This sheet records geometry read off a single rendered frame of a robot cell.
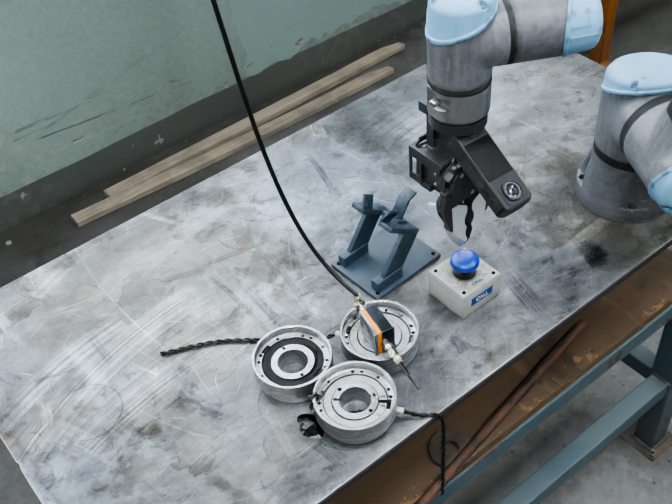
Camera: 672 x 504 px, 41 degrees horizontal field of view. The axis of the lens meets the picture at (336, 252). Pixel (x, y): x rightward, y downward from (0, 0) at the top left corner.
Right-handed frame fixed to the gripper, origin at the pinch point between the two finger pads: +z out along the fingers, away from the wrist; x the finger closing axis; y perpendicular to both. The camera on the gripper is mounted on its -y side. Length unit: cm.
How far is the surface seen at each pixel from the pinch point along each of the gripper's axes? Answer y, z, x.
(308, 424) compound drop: -3.3, 10.2, 30.1
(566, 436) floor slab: 4, 91, -39
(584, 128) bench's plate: 13.7, 10.7, -41.7
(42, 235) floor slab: 151, 91, 22
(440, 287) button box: 1.0, 7.6, 3.5
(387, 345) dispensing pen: -3.6, 5.0, 17.1
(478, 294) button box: -3.5, 7.4, 0.7
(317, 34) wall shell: 161, 76, -90
